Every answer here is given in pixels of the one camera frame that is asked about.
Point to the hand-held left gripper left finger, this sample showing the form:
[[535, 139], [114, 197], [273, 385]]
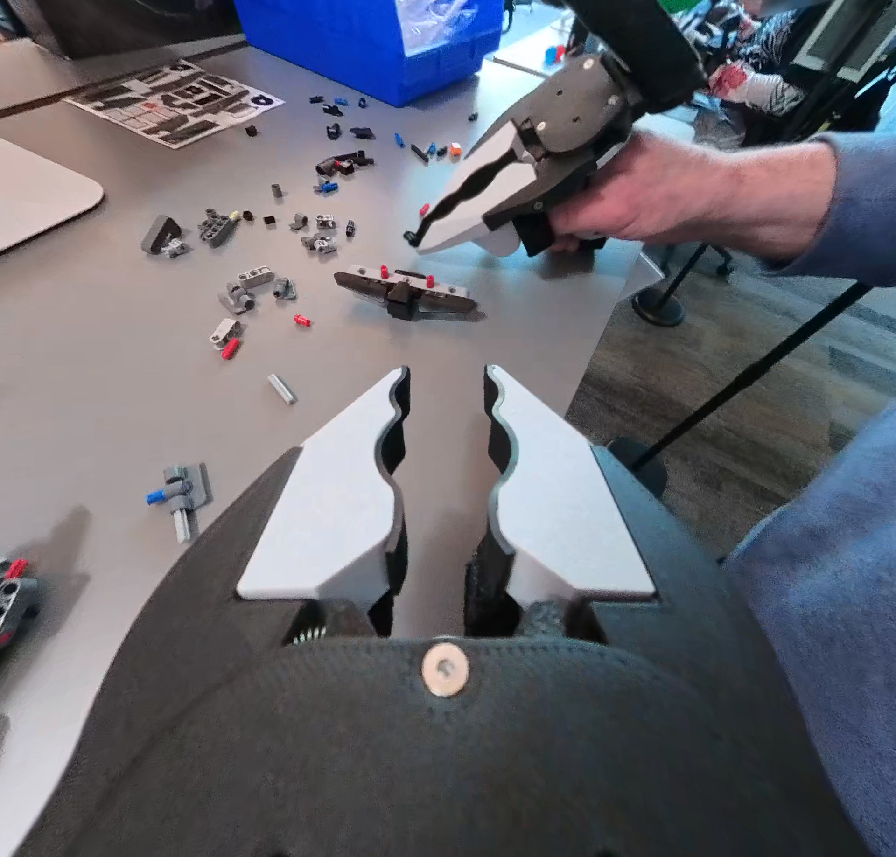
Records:
[[329, 521]]

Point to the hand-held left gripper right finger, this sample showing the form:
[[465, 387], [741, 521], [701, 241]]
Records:
[[567, 521]]

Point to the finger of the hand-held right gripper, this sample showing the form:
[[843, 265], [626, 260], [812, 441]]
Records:
[[493, 150], [462, 234]]

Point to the black lego wing assembly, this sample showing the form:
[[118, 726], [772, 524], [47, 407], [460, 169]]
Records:
[[406, 297]]

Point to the person's right forearm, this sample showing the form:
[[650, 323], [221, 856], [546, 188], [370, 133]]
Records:
[[840, 199]]

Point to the scattered loose lego pieces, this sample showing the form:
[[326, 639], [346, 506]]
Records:
[[280, 227]]

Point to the large lego car chassis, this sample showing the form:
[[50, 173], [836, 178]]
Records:
[[15, 601]]

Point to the black lego set box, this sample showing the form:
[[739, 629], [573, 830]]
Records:
[[105, 3]]

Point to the person's right hand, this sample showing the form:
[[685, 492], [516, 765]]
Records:
[[665, 192]]

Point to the blue plastic bin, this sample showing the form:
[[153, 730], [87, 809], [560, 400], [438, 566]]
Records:
[[329, 24]]

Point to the black round stand base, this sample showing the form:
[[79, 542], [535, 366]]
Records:
[[661, 304]]

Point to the black light stand pole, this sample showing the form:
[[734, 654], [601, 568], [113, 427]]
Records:
[[756, 367]]

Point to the sticker sheet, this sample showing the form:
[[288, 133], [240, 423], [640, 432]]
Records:
[[175, 101]]

